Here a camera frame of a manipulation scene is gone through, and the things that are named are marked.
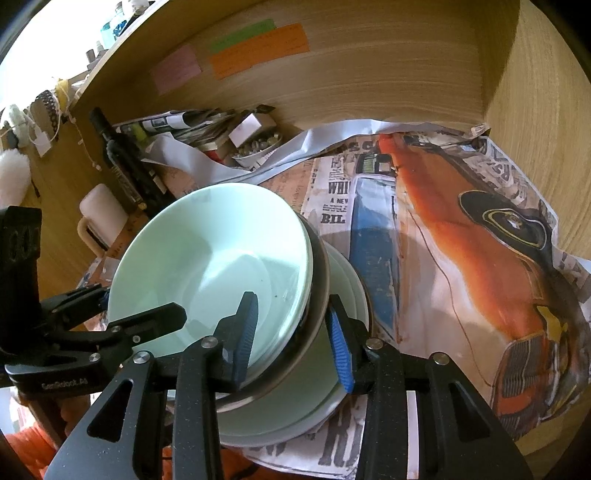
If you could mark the white fuzzy headband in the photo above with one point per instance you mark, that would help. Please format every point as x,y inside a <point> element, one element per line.
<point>11,117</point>

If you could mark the blue liquid bottle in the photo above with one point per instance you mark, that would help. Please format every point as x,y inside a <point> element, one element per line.
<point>113,25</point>

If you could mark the light green plate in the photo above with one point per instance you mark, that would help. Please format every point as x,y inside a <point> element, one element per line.
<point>318,383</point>

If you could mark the stack of newspapers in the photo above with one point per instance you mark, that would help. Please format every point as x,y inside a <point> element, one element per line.
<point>184,122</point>

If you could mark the wooden ruler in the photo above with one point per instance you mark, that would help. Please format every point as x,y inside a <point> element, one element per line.
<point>129,230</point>

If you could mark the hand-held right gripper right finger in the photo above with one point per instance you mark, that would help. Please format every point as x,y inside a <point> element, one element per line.
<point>339,350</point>

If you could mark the patterned headband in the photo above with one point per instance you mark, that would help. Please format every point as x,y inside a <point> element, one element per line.
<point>48,104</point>

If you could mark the white paper tag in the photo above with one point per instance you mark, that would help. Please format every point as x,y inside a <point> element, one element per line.
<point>42,144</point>

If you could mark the pink sticky note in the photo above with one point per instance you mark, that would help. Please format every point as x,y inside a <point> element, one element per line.
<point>175,69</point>

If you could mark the white pompom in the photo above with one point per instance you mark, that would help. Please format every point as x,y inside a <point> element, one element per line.
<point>14,177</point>

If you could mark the white card box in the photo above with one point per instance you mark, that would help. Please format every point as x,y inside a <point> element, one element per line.
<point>247,129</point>

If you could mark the green sticky note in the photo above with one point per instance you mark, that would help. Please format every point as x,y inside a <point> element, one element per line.
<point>240,36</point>

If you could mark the white mug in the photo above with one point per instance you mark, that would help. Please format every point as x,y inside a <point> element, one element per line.
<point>101,207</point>

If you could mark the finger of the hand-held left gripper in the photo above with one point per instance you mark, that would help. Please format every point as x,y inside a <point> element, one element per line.
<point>74,307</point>
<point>152,323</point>

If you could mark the person's orange clothing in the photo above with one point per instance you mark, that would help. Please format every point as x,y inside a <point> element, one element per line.
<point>32,452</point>

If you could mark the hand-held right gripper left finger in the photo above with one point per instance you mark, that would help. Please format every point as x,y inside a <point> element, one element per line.
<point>244,341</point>

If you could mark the mint green bowl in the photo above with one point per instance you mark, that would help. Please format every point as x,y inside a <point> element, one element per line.
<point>207,267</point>

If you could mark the pink bowl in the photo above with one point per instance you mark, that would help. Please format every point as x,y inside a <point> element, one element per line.
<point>318,277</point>

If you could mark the orange sticky note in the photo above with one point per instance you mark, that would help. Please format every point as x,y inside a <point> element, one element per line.
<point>263,53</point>

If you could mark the dark glass bottle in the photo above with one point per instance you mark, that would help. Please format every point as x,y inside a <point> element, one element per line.
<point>124,166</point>

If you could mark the wooden shelf board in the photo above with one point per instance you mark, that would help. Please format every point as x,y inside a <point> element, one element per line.
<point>115,50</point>

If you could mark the printed newspaper mat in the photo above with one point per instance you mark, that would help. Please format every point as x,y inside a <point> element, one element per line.
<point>461,221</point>

